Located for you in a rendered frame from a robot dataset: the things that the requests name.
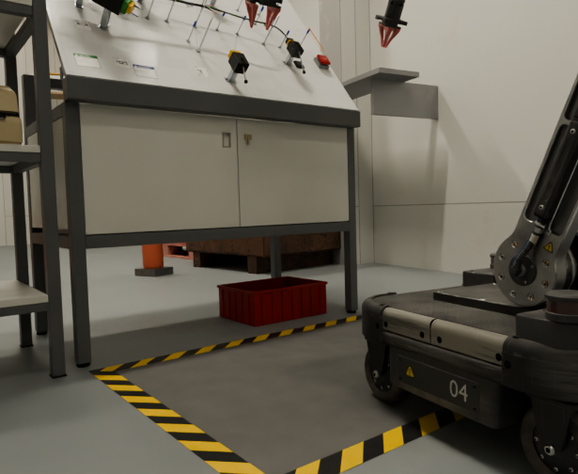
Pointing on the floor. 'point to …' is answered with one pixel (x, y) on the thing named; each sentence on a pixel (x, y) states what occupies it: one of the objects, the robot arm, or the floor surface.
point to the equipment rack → (12, 304)
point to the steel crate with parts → (206, 249)
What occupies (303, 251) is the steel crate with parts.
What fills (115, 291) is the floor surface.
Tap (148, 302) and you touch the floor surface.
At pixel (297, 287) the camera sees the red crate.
